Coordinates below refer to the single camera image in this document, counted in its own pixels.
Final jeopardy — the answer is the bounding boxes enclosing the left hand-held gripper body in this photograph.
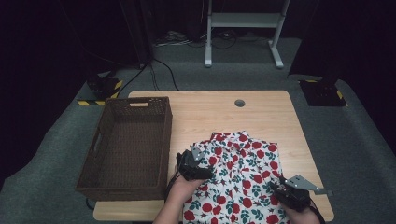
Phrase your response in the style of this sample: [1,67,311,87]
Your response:
[176,146,205,181]

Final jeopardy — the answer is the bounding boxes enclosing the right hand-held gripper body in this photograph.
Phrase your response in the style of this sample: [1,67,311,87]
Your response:
[276,175,320,213]

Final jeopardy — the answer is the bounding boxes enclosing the white rose print shirt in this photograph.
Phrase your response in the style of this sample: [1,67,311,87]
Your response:
[181,130,292,224]

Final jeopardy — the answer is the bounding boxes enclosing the brown woven basket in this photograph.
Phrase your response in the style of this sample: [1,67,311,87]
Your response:
[74,96,174,202]

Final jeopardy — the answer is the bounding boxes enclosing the person's right hand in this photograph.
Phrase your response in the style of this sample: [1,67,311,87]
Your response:
[284,206,320,224]

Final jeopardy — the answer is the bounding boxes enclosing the person's left hand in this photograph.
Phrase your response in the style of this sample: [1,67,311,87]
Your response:
[169,174,204,203]

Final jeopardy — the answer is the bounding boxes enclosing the black base with yellow stripes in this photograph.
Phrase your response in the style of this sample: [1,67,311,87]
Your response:
[77,69,124,106]

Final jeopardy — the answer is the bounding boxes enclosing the black upright column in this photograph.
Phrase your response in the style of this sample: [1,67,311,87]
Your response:
[118,0,154,68]

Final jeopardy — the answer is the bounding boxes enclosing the white metal stand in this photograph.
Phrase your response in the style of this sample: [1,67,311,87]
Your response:
[204,0,291,69]

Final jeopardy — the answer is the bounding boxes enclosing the left hand-held gripper cable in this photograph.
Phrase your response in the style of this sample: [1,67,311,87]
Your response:
[163,152,183,200]

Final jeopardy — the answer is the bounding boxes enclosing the hand-held gripper cable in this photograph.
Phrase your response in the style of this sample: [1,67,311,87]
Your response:
[309,199,326,224]
[163,152,183,200]

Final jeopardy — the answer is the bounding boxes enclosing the right hand-held gripper cable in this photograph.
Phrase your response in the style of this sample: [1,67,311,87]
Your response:
[309,199,326,224]

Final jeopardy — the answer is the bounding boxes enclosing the long black floor cable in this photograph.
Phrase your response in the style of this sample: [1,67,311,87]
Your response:
[151,58,180,91]

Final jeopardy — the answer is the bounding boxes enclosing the black square base plate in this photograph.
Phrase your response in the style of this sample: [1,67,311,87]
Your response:
[299,78,349,107]

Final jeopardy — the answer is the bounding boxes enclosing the bundle of floor cables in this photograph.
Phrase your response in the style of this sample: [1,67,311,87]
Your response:
[154,29,247,50]

